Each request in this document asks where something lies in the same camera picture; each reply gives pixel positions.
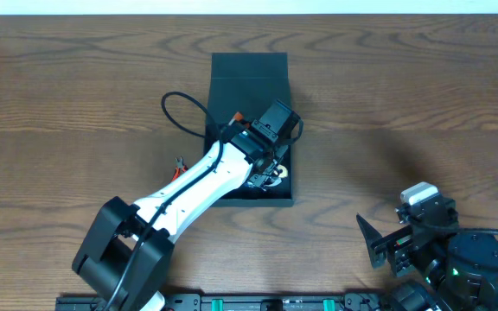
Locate small claw hammer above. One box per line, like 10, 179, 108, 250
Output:
248, 175, 282, 188

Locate orange scraper wooden handle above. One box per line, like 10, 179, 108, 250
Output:
229, 111, 290, 179

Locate red handled pliers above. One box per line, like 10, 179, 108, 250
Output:
171, 156, 188, 181

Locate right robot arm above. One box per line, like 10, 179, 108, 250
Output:
356, 215, 498, 310

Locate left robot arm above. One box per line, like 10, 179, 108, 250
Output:
72, 116, 303, 310

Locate black open gift box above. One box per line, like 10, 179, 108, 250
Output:
207, 53, 295, 207

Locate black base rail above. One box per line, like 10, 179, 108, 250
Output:
54, 291, 490, 311

